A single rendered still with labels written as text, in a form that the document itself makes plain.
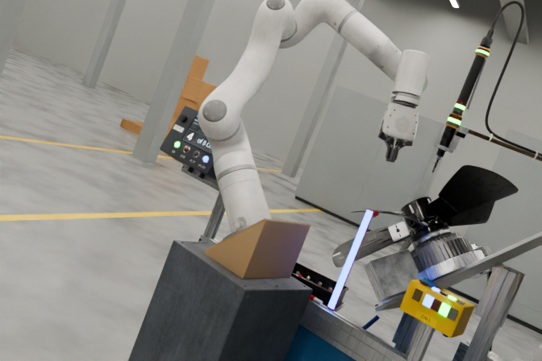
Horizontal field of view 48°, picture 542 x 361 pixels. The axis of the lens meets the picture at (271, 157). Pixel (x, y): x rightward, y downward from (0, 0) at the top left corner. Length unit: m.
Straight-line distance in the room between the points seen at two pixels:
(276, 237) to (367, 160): 7.97
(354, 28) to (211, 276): 0.86
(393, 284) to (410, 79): 0.69
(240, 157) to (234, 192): 0.11
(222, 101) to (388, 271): 0.81
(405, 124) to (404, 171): 7.61
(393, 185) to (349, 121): 1.23
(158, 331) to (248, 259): 0.34
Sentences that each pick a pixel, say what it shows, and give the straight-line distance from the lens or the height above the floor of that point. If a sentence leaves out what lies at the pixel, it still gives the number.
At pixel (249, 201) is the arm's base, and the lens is 1.71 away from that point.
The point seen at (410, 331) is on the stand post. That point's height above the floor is 0.80.
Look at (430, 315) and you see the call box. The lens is 1.75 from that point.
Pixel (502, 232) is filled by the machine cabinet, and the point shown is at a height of 0.89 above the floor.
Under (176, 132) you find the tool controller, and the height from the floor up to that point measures 1.15.
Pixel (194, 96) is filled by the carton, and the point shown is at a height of 0.95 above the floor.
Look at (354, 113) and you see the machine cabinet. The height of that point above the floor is 1.63.
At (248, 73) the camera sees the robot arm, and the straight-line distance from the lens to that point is 1.87.
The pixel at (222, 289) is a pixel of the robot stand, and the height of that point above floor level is 0.89.
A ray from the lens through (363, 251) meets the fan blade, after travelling 2.26.
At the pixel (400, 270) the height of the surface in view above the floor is 1.01.
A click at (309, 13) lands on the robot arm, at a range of 2.00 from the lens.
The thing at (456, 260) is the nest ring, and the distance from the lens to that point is 2.13.
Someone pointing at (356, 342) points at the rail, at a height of 0.82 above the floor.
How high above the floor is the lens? 1.40
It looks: 5 degrees down
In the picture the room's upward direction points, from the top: 21 degrees clockwise
